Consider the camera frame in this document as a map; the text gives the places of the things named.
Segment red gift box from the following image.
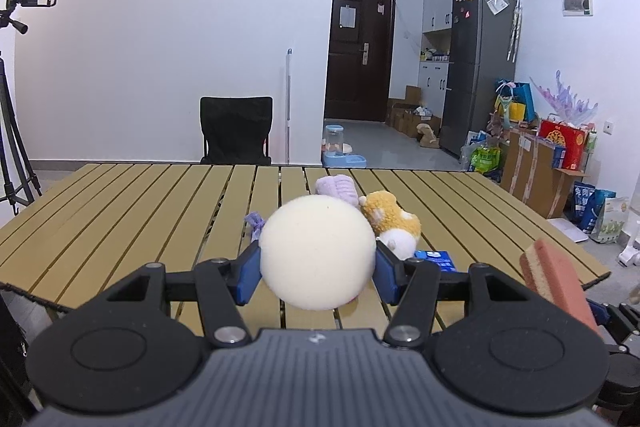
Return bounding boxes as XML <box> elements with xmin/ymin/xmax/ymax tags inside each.
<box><xmin>537</xmin><ymin>119</ymin><xmax>591</xmax><ymax>171</ymax></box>

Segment low open cardboard box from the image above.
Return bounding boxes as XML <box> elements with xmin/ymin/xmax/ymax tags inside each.
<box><xmin>386</xmin><ymin>101</ymin><xmax>443</xmax><ymax>138</ymax></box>

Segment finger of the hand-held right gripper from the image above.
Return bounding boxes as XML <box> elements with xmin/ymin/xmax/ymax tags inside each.
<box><xmin>587</xmin><ymin>301</ymin><xmax>640</xmax><ymax>353</ymax></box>

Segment black folding chair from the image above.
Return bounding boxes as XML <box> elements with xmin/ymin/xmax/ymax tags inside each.
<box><xmin>199</xmin><ymin>96</ymin><xmax>274</xmax><ymax>166</ymax></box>

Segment blue packet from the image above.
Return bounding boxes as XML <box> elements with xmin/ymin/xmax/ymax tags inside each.
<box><xmin>414</xmin><ymin>250</ymin><xmax>458</xmax><ymax>274</ymax></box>

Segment blue gift bag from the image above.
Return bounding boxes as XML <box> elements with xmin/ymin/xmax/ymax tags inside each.
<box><xmin>495</xmin><ymin>79</ymin><xmax>537</xmax><ymax>122</ymax></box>

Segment white cabinet unit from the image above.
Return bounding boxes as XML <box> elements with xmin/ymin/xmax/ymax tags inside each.
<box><xmin>418</xmin><ymin>0</ymin><xmax>488</xmax><ymax>108</ymax></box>

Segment dark brown door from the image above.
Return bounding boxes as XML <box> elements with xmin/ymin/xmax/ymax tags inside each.
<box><xmin>324</xmin><ymin>0</ymin><xmax>397</xmax><ymax>122</ymax></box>

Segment blue pet water dispenser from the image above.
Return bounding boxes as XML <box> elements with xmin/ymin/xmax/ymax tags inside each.
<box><xmin>321</xmin><ymin>125</ymin><xmax>368</xmax><ymax>168</ymax></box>

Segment orange and white plush dog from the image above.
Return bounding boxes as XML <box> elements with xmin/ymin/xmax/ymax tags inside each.
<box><xmin>359</xmin><ymin>191</ymin><xmax>422</xmax><ymax>258</ymax></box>

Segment purple knit drawstring pouch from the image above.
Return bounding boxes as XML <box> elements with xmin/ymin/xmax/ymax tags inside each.
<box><xmin>244</xmin><ymin>212</ymin><xmax>267</xmax><ymax>243</ymax></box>

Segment white pet food bag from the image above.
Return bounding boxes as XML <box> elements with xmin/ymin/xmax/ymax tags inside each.
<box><xmin>590</xmin><ymin>197</ymin><xmax>631</xmax><ymax>244</ymax></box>

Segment purple decorative wings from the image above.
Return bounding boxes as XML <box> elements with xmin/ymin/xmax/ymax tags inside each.
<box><xmin>530</xmin><ymin>69</ymin><xmax>599</xmax><ymax>125</ymax></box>

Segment grey refrigerator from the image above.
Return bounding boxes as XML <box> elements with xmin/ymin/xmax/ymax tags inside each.
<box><xmin>439</xmin><ymin>0</ymin><xmax>517</xmax><ymax>158</ymax></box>

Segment large taped cardboard box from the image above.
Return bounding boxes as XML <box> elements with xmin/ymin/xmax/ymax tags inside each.
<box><xmin>501</xmin><ymin>129</ymin><xmax>591</xmax><ymax>220</ymax></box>

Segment blue pet food bag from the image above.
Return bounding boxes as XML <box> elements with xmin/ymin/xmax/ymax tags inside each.
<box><xmin>570</xmin><ymin>182</ymin><xmax>617</xmax><ymax>233</ymax></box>

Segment white mop handle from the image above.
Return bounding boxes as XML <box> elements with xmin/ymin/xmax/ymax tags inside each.
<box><xmin>284</xmin><ymin>49</ymin><xmax>294</xmax><ymax>165</ymax></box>

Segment lilac fluffy plush toy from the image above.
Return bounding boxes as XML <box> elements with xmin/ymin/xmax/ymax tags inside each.
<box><xmin>315</xmin><ymin>175</ymin><xmax>360</xmax><ymax>208</ymax></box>

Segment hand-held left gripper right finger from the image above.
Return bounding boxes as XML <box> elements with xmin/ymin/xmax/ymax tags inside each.
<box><xmin>374</xmin><ymin>240</ymin><xmax>532</xmax><ymax>349</ymax></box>

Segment cream round plush ball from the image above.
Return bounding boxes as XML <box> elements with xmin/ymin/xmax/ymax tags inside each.
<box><xmin>259</xmin><ymin>195</ymin><xmax>377</xmax><ymax>312</ymax></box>

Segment pink sponge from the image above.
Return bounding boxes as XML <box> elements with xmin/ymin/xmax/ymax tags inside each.
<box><xmin>519</xmin><ymin>238</ymin><xmax>601</xmax><ymax>339</ymax></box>

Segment green plastic bag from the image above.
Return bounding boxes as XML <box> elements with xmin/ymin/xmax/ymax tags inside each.
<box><xmin>470</xmin><ymin>146</ymin><xmax>502</xmax><ymax>174</ymax></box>

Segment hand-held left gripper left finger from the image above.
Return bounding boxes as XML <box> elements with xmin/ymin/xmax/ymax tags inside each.
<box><xmin>106</xmin><ymin>241</ymin><xmax>263</xmax><ymax>349</ymax></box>

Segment white flat floor board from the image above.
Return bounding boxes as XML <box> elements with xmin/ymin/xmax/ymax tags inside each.
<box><xmin>547</xmin><ymin>218</ymin><xmax>591</xmax><ymax>244</ymax></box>

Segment tan plush toy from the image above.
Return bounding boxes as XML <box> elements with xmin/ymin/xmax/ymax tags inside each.
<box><xmin>416</xmin><ymin>124</ymin><xmax>441</xmax><ymax>149</ymax></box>

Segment white floor appliance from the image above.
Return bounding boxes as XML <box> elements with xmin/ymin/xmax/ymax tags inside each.
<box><xmin>617</xmin><ymin>222</ymin><xmax>640</xmax><ymax>268</ymax></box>

